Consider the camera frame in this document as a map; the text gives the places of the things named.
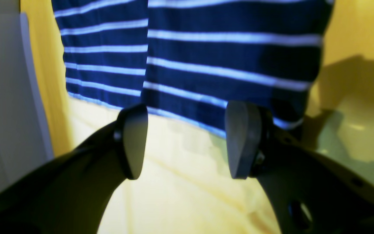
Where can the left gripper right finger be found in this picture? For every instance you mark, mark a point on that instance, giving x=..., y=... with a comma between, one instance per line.
x=309, y=193

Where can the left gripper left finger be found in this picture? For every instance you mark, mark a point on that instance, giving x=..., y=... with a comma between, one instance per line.
x=69, y=195

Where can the navy white striped T-shirt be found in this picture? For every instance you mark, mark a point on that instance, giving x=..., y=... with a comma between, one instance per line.
x=185, y=59

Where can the grey chair back left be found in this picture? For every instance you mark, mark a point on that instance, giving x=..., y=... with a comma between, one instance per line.
x=25, y=142

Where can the yellow table cloth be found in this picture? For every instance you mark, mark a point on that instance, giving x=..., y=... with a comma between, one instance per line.
x=185, y=186

